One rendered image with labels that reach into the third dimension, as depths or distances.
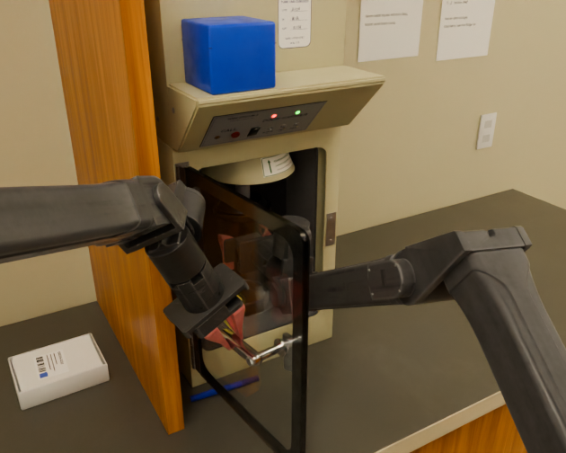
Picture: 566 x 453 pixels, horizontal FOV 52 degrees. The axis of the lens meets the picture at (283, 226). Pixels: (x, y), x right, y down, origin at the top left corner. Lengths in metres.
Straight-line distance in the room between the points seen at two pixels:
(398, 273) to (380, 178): 1.19
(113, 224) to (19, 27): 0.75
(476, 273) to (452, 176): 1.46
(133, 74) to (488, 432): 0.98
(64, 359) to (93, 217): 0.68
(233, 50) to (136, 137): 0.17
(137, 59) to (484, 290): 0.50
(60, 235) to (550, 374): 0.41
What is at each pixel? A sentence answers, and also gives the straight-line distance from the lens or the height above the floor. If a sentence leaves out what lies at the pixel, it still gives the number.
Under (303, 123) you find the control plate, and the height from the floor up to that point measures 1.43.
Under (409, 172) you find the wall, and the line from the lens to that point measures 1.83.
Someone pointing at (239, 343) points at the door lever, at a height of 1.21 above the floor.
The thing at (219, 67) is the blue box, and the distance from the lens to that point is 0.80.
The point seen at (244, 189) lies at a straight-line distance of 1.11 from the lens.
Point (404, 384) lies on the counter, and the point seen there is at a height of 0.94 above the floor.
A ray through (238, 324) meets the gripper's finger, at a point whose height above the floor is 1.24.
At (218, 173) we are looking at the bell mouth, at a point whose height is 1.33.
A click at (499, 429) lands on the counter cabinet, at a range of 1.35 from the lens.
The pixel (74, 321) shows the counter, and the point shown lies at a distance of 1.39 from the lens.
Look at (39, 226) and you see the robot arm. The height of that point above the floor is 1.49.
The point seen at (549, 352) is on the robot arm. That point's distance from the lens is 0.52.
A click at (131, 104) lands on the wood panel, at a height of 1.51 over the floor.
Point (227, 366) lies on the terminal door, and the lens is 0.98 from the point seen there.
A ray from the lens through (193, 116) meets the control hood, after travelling 0.82.
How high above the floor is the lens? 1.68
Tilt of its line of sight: 25 degrees down
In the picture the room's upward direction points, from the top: straight up
